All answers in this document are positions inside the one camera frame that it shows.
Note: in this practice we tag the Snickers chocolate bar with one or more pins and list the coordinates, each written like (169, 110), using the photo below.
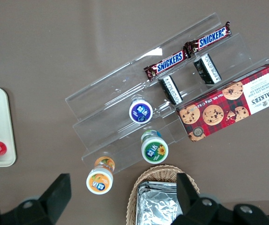
(168, 63)
(211, 37)

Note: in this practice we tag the green lid gum bottle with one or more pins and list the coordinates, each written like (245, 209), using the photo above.
(154, 150)

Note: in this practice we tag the red Walkers cookie box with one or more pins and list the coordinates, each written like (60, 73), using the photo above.
(233, 103)

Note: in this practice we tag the orange lid gum bottle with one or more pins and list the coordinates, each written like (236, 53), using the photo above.
(99, 181)

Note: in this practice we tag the light wicker basket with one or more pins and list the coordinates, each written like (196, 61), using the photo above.
(134, 194)

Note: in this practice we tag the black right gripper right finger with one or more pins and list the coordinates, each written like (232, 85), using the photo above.
(190, 199)

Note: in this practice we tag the blue lid gum bottle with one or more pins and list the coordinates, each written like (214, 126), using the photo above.
(140, 112)

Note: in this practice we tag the clear acrylic step display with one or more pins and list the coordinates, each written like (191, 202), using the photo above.
(106, 98)

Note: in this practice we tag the silver foil container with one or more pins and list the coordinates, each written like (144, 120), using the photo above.
(158, 204)

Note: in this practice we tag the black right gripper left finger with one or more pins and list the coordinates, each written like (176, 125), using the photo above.
(54, 197)

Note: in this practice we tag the small black candy box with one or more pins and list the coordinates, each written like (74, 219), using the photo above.
(207, 69)
(170, 89)

